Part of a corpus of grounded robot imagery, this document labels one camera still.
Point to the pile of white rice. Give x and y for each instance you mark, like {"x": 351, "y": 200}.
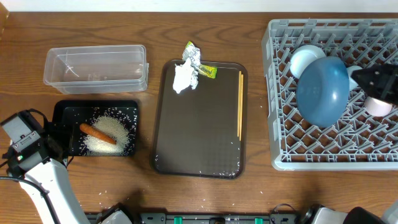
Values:
{"x": 118, "y": 123}

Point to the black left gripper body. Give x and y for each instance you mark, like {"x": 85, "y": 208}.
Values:
{"x": 60, "y": 137}

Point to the left wooden chopstick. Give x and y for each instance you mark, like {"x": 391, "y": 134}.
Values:
{"x": 239, "y": 102}

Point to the light blue bowl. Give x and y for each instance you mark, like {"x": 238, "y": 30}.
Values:
{"x": 303, "y": 57}

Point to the orange carrot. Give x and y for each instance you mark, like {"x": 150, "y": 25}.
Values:
{"x": 91, "y": 131}

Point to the brown serving tray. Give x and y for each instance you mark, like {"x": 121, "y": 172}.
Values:
{"x": 196, "y": 130}

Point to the right wooden chopstick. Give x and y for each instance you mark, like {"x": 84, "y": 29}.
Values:
{"x": 241, "y": 105}

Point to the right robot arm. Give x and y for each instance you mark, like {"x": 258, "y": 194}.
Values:
{"x": 318, "y": 214}

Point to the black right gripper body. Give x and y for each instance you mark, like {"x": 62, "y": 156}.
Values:
{"x": 388, "y": 88}

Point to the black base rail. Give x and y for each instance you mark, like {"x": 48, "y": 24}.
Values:
{"x": 162, "y": 218}

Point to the crumpled silver foil wrapper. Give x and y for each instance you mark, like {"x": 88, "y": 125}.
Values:
{"x": 193, "y": 53}

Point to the white pink cup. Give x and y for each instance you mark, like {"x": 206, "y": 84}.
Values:
{"x": 376, "y": 107}

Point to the wooden chopstick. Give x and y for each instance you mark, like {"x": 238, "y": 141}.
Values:
{"x": 239, "y": 102}
{"x": 241, "y": 105}

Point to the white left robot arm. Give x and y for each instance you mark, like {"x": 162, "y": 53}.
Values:
{"x": 48, "y": 186}

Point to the clear plastic bin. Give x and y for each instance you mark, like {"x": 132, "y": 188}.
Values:
{"x": 97, "y": 69}

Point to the grey dishwasher rack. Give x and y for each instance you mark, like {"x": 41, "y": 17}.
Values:
{"x": 358, "y": 140}

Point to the crumpled white napkin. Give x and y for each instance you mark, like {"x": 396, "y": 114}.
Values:
{"x": 185, "y": 76}

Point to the black rectangular tray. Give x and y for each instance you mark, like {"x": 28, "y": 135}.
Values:
{"x": 74, "y": 112}

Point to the yellow snack packet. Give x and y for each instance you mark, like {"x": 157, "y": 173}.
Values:
{"x": 207, "y": 70}

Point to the dark blue plate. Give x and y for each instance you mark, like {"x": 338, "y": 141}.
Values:
{"x": 323, "y": 91}

